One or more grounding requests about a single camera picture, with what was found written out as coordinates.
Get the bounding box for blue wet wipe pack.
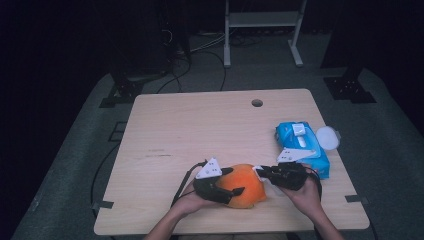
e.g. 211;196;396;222
274;121;331;181

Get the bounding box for person's right hand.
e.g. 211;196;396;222
279;162;323;219

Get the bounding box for white round lid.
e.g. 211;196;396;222
315;125;342;151

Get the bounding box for grey tape strip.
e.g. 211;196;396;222
344;194;370;205
91;199;115;211

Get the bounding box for white wet wipe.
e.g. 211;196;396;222
251;164;268;183

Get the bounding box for long black floor cable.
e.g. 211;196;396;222
89;142;121;218

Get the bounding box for white floor cables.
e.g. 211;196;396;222
191;32;228;54

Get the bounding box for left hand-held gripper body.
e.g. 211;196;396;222
192;157;235;205

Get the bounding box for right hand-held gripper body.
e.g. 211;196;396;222
269;147;318;192

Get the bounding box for person's left hand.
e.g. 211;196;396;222
169;180;222;218

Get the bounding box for orange cloth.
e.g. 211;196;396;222
215;163;268;210

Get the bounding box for black stand base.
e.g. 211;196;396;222
320;64;378;105
98;67;168;109

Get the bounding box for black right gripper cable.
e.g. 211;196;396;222
304;166;324;202

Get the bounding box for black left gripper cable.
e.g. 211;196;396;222
170;160;209;208

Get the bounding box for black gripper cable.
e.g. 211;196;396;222
304;166;324;202
170;160;209;208

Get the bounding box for white metal stand frame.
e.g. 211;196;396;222
223;0;309;69

